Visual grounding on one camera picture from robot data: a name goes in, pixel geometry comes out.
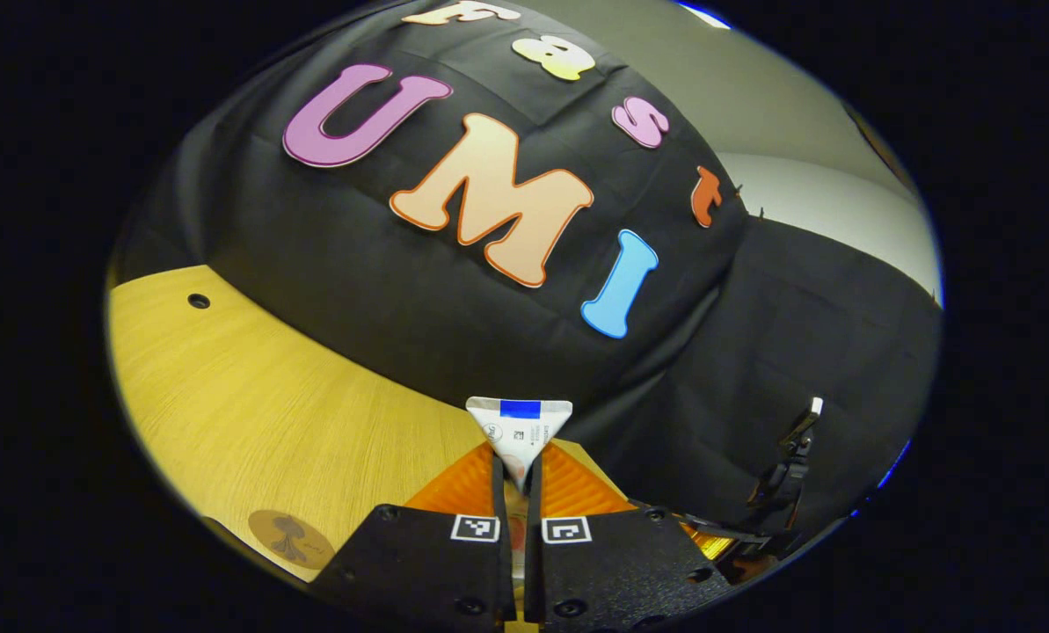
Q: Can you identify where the round brown coaster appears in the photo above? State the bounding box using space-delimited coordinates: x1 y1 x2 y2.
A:
248 509 337 571

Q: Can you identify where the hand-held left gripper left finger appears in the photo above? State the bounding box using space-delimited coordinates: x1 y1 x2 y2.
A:
313 442 518 627

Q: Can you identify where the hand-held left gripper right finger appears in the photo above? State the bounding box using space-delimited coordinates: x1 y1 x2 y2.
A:
524 442 736 629

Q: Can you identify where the white toothpaste tube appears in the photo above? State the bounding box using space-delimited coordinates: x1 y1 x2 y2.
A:
466 397 573 603

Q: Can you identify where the black backdrop cloth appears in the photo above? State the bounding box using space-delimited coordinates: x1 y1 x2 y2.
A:
111 0 943 546

